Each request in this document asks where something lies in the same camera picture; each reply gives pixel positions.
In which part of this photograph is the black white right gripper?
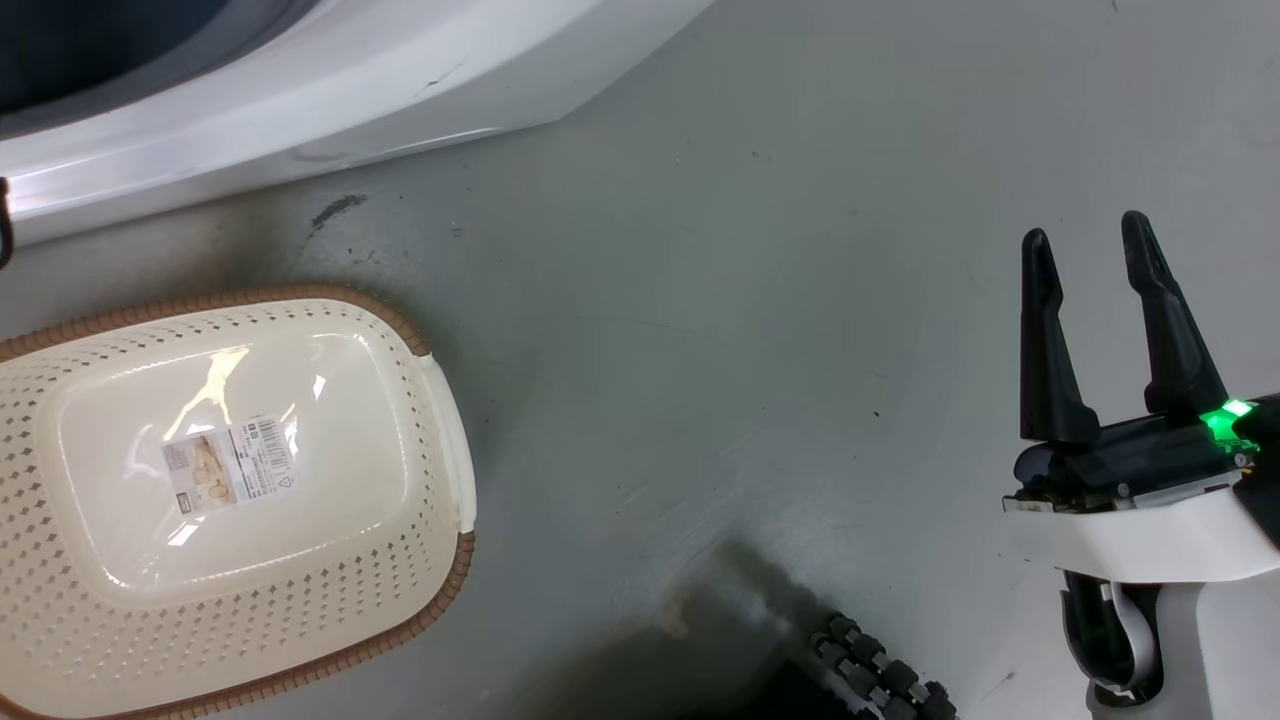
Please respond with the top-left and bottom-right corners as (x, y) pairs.
(1002, 210), (1280, 583)

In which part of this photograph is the white washing machine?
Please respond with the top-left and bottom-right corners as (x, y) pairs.
(0, 0), (717, 248)

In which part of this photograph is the cream perforated laundry basket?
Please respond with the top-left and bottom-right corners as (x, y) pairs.
(0, 284), (477, 720)

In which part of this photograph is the black roller wheel base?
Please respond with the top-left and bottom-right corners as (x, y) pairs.
(808, 613), (959, 720)

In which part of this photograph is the paper product label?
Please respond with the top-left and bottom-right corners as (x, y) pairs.
(161, 414), (299, 517)

